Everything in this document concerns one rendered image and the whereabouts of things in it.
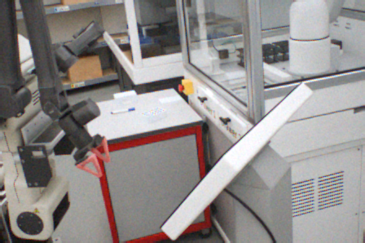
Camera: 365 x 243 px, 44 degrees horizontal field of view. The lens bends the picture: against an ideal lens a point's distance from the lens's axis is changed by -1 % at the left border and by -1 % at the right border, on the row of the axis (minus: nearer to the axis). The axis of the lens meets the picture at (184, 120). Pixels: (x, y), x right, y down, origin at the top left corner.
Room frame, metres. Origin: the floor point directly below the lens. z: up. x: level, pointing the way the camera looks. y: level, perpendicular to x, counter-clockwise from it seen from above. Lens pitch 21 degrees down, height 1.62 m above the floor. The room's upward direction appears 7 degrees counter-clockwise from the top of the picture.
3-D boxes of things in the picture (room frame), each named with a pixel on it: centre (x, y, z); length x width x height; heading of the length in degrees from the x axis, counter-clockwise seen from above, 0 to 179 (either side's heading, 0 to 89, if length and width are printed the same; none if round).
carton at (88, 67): (5.73, 1.22, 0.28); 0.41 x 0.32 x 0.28; 111
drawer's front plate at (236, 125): (1.78, -0.20, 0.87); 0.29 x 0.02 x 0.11; 13
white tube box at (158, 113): (2.28, 0.16, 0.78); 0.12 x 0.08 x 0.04; 127
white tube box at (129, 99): (2.61, 0.34, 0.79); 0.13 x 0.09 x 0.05; 104
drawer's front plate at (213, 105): (2.09, -0.13, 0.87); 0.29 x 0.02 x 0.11; 13
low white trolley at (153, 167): (2.41, 0.26, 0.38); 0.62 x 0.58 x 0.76; 13
